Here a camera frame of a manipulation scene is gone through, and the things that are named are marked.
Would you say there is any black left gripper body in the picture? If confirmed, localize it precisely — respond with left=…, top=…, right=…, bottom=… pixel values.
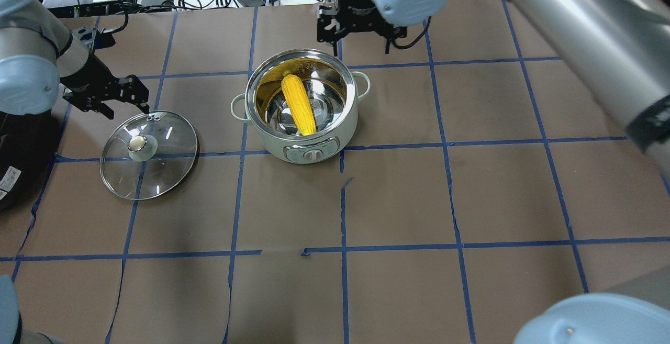
left=62, top=56, right=149, bottom=113

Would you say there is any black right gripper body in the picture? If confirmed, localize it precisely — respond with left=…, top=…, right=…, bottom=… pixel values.
left=316, top=0, right=407, bottom=42

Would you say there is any glass pot lid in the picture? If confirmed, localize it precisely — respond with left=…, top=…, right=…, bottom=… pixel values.
left=99, top=110, right=199, bottom=201

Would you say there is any yellow toy corn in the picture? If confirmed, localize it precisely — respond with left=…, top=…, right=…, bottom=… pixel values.
left=282, top=74, right=317, bottom=136

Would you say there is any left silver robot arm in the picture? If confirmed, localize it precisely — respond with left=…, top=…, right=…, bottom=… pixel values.
left=2, top=0, right=149, bottom=119

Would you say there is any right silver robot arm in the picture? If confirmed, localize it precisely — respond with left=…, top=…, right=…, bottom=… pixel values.
left=318, top=0, right=668, bottom=343

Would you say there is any pale green electric pot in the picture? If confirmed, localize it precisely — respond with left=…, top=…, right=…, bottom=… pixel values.
left=230, top=48, right=372, bottom=164

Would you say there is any black rice cooker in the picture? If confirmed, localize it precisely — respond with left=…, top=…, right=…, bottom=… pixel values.
left=1, top=110, right=60, bottom=211

